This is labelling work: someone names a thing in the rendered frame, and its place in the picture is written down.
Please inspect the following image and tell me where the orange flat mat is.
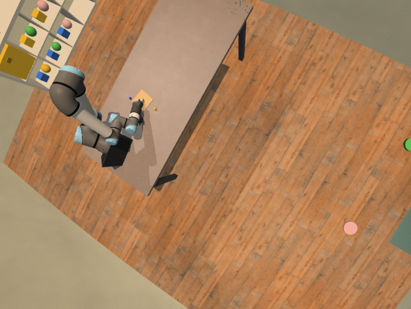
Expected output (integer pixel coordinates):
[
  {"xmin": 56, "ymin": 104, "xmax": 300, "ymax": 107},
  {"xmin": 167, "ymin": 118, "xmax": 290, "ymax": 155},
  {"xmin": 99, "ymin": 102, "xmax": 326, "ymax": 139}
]
[{"xmin": 132, "ymin": 90, "xmax": 153, "ymax": 112}]

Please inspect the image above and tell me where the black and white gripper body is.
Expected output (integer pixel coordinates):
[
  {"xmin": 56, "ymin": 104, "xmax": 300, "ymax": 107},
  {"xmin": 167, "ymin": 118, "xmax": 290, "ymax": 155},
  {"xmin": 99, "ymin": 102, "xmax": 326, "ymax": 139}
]
[{"xmin": 129, "ymin": 101, "xmax": 143, "ymax": 125}]

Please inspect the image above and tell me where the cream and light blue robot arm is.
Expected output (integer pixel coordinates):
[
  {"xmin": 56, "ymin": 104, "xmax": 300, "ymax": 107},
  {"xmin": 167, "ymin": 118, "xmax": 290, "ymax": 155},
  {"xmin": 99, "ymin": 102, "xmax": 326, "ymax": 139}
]
[{"xmin": 49, "ymin": 65, "xmax": 139, "ymax": 154}]

